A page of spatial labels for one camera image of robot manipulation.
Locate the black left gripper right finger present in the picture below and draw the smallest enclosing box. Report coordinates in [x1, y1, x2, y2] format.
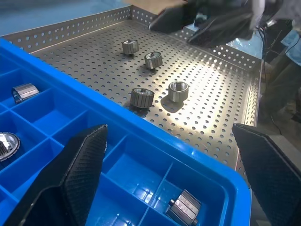
[231, 123, 301, 226]

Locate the perforated steel tray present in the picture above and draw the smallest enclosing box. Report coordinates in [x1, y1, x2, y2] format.
[0, 4, 263, 179]

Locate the metal roller with gear shaft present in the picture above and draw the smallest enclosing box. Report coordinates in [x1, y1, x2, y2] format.
[0, 131, 21, 162]

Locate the blue plastic divided tray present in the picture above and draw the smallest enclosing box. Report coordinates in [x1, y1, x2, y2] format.
[0, 39, 252, 226]

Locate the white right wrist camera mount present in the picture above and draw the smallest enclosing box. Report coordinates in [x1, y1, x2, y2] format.
[250, 0, 301, 28]

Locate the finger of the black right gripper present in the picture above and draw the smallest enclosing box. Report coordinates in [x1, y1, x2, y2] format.
[147, 2, 198, 34]
[187, 13, 254, 48]

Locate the faceted metal roller with shaft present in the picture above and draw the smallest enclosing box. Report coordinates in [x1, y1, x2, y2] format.
[165, 189, 202, 226]

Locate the ribbed metal roller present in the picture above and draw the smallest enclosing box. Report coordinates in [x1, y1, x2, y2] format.
[130, 88, 155, 109]
[168, 81, 190, 104]
[143, 51, 163, 70]
[11, 82, 40, 105]
[121, 39, 140, 56]

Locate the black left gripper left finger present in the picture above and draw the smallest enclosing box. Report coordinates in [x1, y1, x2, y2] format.
[4, 124, 109, 226]

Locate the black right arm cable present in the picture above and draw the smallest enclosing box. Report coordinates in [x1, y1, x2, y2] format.
[257, 23, 271, 85]

